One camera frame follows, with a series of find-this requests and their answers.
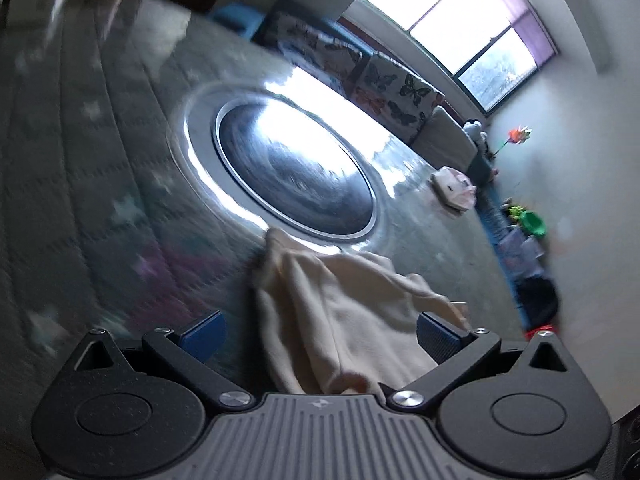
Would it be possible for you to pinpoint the black bag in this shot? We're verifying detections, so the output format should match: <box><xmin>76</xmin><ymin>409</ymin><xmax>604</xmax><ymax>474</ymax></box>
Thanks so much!
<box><xmin>515</xmin><ymin>277</ymin><xmax>561</xmax><ymax>331</ymax></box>

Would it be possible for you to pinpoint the blue floor mat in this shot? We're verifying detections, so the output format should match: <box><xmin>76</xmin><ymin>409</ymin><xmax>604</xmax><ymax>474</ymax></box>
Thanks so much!
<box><xmin>475</xmin><ymin>180</ymin><xmax>531</xmax><ymax>331</ymax></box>

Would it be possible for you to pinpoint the white box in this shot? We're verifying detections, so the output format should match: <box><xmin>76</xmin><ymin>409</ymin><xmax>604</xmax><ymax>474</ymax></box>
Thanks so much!
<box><xmin>7</xmin><ymin>0</ymin><xmax>71</xmax><ymax>41</ymax></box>

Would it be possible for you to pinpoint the grey cushion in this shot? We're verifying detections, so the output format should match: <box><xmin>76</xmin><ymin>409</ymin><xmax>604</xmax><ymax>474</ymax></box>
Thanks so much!
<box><xmin>412</xmin><ymin>105</ymin><xmax>481</xmax><ymax>171</ymax></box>

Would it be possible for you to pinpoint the grey quilted star mat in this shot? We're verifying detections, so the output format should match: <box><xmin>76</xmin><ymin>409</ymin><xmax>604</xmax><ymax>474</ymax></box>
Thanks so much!
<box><xmin>0</xmin><ymin>0</ymin><xmax>526</xmax><ymax>411</ymax></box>

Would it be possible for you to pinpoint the pale patterned storage bag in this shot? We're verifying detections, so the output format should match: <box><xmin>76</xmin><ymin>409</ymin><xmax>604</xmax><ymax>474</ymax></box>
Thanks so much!
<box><xmin>497</xmin><ymin>232</ymin><xmax>546</xmax><ymax>281</ymax></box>

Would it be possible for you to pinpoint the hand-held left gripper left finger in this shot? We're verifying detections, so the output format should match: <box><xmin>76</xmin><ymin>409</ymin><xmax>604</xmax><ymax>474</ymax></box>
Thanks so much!
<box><xmin>65</xmin><ymin>310</ymin><xmax>256</xmax><ymax>413</ymax></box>

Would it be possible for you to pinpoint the butterfly print cushion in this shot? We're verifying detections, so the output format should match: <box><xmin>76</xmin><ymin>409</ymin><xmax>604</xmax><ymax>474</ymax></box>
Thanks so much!
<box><xmin>265</xmin><ymin>10</ymin><xmax>363</xmax><ymax>96</ymax></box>
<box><xmin>350</xmin><ymin>52</ymin><xmax>443</xmax><ymax>143</ymax></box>

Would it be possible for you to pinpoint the window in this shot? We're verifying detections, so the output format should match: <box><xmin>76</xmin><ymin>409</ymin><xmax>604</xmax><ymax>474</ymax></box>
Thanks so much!
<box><xmin>360</xmin><ymin>0</ymin><xmax>558</xmax><ymax>113</ymax></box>

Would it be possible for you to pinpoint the green toy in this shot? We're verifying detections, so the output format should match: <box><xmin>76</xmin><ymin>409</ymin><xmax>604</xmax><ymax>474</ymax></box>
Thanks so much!
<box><xmin>505</xmin><ymin>200</ymin><xmax>551</xmax><ymax>238</ymax></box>

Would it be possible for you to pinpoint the orange pinwheel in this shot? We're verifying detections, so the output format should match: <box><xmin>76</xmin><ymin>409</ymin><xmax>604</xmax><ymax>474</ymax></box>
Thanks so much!
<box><xmin>492</xmin><ymin>127</ymin><xmax>533</xmax><ymax>161</ymax></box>

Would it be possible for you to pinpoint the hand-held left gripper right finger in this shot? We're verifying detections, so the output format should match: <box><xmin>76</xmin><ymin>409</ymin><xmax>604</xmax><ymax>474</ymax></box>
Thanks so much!
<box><xmin>387</xmin><ymin>311</ymin><xmax>576</xmax><ymax>413</ymax></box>

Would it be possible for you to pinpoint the cream shirt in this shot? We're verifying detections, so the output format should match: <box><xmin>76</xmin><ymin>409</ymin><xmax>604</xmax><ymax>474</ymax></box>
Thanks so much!
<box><xmin>250</xmin><ymin>227</ymin><xmax>471</xmax><ymax>396</ymax></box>

